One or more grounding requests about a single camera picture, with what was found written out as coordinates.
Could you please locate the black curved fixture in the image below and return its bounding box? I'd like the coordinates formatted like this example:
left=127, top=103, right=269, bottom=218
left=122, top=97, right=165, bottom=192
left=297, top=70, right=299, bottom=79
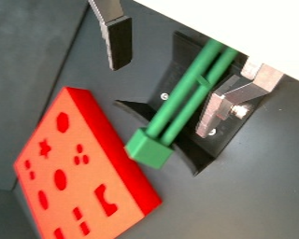
left=115, top=32, right=262, bottom=175

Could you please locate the red block with shaped holes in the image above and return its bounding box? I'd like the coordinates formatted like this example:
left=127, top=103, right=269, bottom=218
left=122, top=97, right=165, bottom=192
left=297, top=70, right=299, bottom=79
left=15, top=87, right=161, bottom=239

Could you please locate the green three prong object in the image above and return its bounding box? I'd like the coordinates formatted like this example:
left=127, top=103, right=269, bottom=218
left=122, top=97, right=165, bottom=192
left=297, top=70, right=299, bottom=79
left=125, top=39, right=238, bottom=169

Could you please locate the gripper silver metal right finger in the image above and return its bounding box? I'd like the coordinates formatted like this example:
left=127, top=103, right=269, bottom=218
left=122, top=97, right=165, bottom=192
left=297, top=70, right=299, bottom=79
left=197, top=60, right=285, bottom=138

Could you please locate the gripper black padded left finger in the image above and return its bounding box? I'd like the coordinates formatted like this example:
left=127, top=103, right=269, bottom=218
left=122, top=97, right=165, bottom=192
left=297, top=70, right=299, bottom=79
left=87, top=0, right=133, bottom=71

